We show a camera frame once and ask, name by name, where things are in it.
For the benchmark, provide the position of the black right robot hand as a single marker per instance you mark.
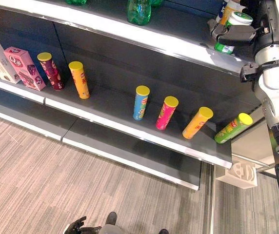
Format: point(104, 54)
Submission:
point(237, 34)

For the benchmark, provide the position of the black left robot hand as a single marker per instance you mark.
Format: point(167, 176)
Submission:
point(79, 226)

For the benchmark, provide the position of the green can with white lid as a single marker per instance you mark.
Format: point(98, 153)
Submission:
point(239, 18)

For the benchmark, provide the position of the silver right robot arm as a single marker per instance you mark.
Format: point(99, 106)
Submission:
point(273, 73)

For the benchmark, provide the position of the yellow and white can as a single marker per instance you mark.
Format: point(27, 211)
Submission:
point(229, 9)

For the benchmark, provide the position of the white and blue can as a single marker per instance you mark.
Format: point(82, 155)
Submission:
point(220, 12)

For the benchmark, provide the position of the grey robot leg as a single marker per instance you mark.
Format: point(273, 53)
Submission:
point(110, 229)

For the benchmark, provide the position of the dark robot foot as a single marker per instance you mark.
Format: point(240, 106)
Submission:
point(164, 231)
point(111, 217)

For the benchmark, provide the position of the dark grey shelf board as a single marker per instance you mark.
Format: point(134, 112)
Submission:
point(120, 146)
point(110, 104)
point(173, 31)

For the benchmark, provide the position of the green chip can yellow lid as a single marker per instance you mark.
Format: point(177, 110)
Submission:
point(232, 128)

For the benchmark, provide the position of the orange chip can yellow lid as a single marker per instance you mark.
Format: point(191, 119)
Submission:
point(79, 81)
point(198, 123)

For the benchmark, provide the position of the green plastic bottle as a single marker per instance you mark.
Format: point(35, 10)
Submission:
point(76, 2)
point(138, 12)

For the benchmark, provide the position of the pink chip can yellow lid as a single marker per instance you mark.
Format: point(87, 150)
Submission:
point(166, 113)

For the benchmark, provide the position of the blue chip can yellow lid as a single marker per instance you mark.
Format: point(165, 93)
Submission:
point(140, 103)

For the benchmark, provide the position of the white plastic holder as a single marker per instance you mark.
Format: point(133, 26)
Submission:
point(239, 174)

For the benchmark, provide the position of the maroon chip can yellow lid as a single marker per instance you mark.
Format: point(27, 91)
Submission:
point(51, 72)

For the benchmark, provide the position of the pink snack box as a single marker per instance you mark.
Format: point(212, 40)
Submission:
point(25, 68)

